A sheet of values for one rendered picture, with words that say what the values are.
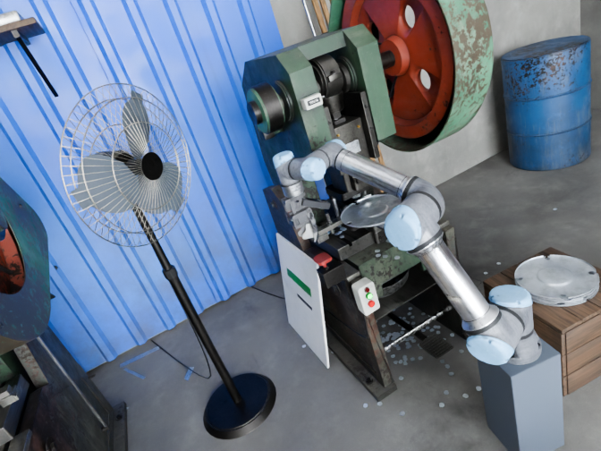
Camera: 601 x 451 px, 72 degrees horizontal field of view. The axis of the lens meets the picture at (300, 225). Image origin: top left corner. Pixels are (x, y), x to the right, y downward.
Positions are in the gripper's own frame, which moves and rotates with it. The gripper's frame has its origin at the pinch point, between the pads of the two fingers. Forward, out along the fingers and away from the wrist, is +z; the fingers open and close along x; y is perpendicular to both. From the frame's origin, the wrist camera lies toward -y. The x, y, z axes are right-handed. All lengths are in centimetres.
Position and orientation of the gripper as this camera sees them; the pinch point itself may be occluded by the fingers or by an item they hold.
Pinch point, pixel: (315, 237)
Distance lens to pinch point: 158.2
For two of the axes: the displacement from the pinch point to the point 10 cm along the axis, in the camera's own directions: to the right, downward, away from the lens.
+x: 4.3, 2.8, -8.6
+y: -8.6, 4.3, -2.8
